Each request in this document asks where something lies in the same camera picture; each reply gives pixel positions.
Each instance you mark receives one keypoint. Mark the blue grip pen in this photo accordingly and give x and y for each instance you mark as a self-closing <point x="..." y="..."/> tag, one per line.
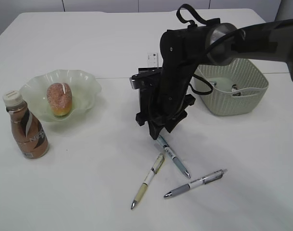
<point x="170" y="152"/>

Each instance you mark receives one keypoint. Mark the green woven plastic basket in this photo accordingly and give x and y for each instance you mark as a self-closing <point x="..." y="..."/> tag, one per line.
<point x="242" y="72"/>

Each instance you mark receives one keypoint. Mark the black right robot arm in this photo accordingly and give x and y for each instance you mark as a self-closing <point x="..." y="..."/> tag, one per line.
<point x="163" y="91"/>

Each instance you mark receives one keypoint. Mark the black mesh pen holder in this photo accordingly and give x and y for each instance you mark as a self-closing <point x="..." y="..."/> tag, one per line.
<point x="145" y="94"/>

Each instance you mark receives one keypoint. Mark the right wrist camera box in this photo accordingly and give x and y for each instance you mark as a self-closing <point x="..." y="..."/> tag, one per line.
<point x="145" y="79"/>

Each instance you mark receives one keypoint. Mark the grey grip pen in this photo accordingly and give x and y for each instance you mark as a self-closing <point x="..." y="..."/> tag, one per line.
<point x="196" y="183"/>

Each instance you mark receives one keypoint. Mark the large paper ball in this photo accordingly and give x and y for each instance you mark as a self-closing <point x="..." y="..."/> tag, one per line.
<point x="235" y="91"/>

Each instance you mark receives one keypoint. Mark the brown Nescafe coffee bottle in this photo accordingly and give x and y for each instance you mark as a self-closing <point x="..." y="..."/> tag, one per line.
<point x="27" y="130"/>

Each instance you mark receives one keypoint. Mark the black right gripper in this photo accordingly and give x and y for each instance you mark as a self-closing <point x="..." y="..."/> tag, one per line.
<point x="160" y="118"/>

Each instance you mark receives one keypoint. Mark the green wavy glass plate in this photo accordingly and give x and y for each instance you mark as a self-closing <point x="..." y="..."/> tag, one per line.
<point x="84" y="87"/>

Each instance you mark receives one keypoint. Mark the clear plastic ruler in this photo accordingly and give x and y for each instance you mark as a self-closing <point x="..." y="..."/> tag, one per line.
<point x="152" y="60"/>

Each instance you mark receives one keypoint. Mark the sugared bread loaf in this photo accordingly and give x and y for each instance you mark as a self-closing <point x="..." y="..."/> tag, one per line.
<point x="59" y="97"/>

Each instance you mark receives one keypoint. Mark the cream grip pen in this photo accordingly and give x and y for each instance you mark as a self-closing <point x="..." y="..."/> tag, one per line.
<point x="144" y="186"/>

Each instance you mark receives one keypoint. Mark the small paper ball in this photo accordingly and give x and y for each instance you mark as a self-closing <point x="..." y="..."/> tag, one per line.
<point x="213" y="83"/>

